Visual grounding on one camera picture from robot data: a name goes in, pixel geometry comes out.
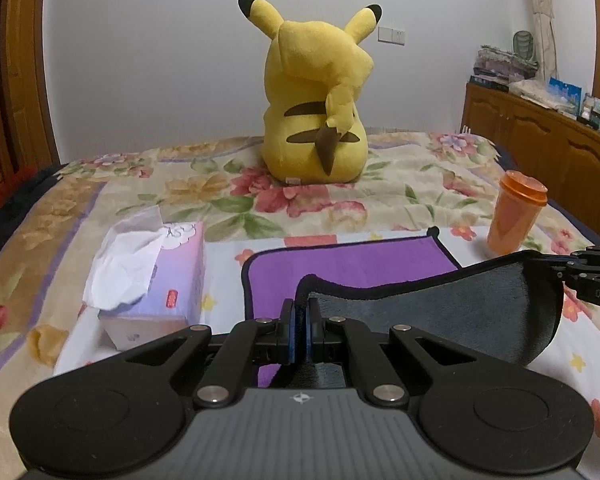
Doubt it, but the yellow plush toy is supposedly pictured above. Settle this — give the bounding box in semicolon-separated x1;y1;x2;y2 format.
237;0;383;187

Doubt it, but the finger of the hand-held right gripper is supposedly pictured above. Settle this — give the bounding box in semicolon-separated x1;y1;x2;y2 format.
550;263;600;292
524;245;600;270

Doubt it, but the white tissue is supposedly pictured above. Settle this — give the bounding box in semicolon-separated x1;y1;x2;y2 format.
82;208;166;310

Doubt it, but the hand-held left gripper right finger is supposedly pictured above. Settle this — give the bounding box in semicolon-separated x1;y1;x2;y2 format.
305;298;482;407

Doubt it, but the purple and grey towel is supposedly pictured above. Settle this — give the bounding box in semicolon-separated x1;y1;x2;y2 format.
241;226;565;391

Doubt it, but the wooden cabinet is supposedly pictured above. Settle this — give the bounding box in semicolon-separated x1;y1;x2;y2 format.
461;81;600;241

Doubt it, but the purple tissue box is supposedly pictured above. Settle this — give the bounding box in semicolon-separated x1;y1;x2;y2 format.
98;221;207;351

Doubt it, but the beige curtain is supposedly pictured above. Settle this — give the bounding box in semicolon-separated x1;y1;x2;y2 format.
522;0;557;82

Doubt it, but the orange plastic cup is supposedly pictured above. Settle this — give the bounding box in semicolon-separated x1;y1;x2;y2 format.
486;170;549;255

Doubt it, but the floral blanket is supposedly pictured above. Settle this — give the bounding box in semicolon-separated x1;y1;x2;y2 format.
0;130;600;480

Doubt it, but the wooden wardrobe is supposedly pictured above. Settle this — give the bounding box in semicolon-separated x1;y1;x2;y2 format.
0;0;62;206

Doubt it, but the green glass vase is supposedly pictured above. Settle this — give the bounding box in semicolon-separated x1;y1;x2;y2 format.
512;30;536;64

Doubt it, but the white lace cloth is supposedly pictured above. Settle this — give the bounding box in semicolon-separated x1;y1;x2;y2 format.
507;79;581;121

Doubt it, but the blue picture card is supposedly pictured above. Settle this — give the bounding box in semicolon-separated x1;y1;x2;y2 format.
547;77;584;117

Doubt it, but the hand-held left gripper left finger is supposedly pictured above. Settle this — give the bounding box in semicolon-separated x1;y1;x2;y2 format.
114;299;297;409

